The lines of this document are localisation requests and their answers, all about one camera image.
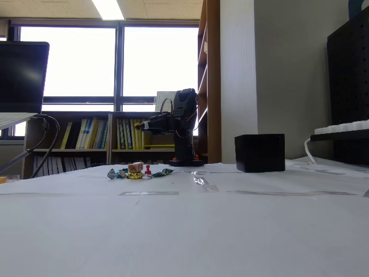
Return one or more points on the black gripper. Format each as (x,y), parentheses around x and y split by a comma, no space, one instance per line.
(153,124)

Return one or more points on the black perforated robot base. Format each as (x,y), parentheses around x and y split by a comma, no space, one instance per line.
(186,163)

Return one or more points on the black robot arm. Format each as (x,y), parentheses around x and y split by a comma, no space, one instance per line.
(184,127)

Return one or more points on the black square container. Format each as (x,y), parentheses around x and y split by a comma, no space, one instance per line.
(259,153)

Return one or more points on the yellow upright book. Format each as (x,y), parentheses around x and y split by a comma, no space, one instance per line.
(126,135)
(118,134)

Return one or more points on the white paper notice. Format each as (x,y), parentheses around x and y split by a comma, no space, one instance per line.
(164,99)

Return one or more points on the low wooden bookcase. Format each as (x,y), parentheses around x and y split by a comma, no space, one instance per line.
(109,135)

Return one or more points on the gold foil wrapped candy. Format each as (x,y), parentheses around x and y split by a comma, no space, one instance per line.
(135,170)

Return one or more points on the green candy packet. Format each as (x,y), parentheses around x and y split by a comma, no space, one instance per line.
(161,172)

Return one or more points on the blue foil wrapped candy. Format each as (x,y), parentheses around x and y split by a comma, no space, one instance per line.
(115,173)

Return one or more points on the black book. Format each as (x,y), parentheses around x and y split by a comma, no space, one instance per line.
(74,135)

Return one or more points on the yellow slanted book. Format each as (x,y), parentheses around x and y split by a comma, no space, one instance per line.
(66,136)

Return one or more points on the tall wooden bookcase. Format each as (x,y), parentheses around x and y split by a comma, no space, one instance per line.
(214,86)

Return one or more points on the white paper table cover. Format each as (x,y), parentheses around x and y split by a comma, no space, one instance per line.
(184,225)

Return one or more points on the ceiling light panel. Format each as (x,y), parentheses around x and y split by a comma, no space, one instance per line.
(108,9)

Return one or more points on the grey slanted rod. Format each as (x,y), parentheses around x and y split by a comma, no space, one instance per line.
(20,158)

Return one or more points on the black laptop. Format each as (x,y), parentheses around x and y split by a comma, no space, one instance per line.
(20,78)

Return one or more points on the clear plastic cup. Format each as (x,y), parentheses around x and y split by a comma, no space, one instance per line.
(11,179)

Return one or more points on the white power strip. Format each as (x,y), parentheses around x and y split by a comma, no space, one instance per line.
(343,127)

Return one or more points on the black pegboard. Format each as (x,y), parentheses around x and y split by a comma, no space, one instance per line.
(348,80)

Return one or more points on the dark window frame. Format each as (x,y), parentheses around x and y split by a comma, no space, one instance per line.
(119,72)

